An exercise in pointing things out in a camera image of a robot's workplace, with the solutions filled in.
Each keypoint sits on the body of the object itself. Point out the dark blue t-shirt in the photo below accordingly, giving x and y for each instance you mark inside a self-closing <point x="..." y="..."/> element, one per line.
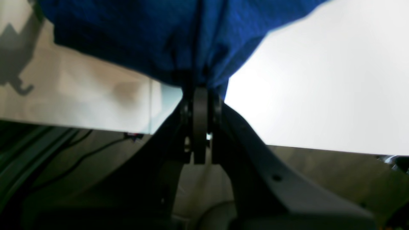
<point x="184" y="43"/>

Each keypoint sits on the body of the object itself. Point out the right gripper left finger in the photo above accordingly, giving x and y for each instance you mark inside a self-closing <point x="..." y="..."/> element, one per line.
<point x="140" y="194"/>

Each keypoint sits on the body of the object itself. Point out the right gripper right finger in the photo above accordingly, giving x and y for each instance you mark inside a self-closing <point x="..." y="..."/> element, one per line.
<point x="268" y="194"/>

